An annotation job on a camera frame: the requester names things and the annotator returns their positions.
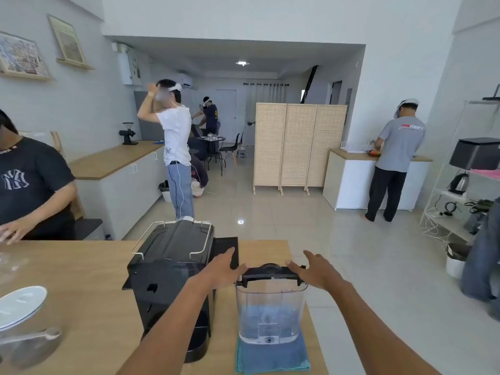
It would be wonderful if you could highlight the person's left hand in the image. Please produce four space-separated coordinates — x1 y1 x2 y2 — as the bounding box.
200 247 249 290

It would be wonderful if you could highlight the person's right hand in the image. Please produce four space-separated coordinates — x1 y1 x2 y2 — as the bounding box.
286 251 346 292

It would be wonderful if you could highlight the clear water tank black lid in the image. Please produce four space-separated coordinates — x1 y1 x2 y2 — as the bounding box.
235 263 308 346

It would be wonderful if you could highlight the person's right forearm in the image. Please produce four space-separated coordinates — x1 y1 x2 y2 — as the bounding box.
328 280 442 375

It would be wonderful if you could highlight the person's left forearm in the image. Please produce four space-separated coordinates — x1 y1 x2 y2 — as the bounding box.
116 278 225 375

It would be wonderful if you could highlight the black coffee machine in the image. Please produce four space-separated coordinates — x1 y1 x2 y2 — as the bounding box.
122 216 240 364

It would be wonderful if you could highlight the blue cloth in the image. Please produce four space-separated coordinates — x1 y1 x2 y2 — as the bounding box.
235 333 311 375

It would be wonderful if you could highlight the small white cabinet wooden top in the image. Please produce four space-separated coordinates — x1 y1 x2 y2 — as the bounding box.
323 148 433 211

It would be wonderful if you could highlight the beige folding screen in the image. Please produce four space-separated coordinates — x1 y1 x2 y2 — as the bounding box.
253 102 348 196

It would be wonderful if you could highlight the black chair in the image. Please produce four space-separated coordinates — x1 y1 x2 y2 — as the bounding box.
219 133 243 168

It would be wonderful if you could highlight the black round table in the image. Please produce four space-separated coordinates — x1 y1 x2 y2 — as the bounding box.
196 136 226 171

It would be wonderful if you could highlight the long white cabinet wooden top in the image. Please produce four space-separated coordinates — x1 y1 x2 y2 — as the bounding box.
68 140 169 240

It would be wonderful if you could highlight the black stool seat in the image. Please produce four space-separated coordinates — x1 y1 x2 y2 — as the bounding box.
73 218 104 241

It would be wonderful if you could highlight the white waste bin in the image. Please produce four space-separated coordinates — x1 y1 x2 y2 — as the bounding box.
446 243 472 279

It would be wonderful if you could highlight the black coffee grinder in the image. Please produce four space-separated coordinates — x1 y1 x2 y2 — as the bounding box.
119 122 139 146

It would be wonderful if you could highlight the grey curtain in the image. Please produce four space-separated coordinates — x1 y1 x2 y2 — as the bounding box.
244 83 290 104

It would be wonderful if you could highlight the steel electric kettle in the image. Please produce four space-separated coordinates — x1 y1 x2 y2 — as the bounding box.
448 172 470 196

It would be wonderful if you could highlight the black box appliance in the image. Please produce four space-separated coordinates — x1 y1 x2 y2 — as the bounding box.
449 137 500 171

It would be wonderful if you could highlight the metal measuring spoon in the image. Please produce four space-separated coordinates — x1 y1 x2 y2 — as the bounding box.
0 327 63 345

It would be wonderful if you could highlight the glass jar with white lid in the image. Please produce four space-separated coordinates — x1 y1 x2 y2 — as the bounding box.
0 286 63 371

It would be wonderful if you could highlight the beige framed poster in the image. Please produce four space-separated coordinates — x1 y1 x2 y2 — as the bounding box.
48 15 86 66

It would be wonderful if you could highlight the colourful framed picture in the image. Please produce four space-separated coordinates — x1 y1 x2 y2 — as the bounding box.
0 31 51 79

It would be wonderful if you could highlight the white cable bundle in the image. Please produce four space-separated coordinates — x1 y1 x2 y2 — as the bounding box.
418 210 454 246

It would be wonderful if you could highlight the white wire shelf rack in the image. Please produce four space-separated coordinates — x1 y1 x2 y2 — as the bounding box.
419 98 500 243

